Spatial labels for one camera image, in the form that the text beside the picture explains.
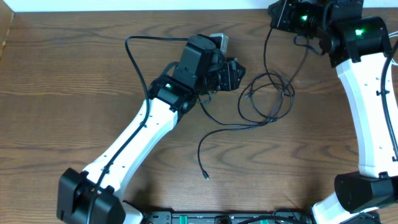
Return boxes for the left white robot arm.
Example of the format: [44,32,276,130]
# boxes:
[57,33,246,224]

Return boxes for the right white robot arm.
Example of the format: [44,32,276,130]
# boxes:
[268,0,397,223]

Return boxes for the black usb cable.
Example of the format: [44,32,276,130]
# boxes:
[197,27,310,180]

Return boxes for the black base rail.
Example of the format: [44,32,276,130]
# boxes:
[139,211,382,224]

